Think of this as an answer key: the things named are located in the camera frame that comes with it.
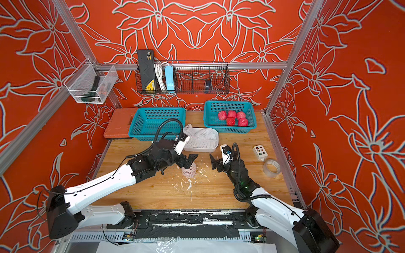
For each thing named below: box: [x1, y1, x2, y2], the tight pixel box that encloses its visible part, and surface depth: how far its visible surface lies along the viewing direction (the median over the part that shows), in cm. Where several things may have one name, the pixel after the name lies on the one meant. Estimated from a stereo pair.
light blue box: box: [164, 65, 175, 92], surface depth 91 cm
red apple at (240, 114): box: [236, 111, 246, 121], surface depth 112 cm
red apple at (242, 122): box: [238, 117, 249, 127], surface depth 108 cm
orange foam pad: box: [103, 107, 139, 139], surface depth 109 cm
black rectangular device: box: [137, 49, 156, 92], surface depth 89 cm
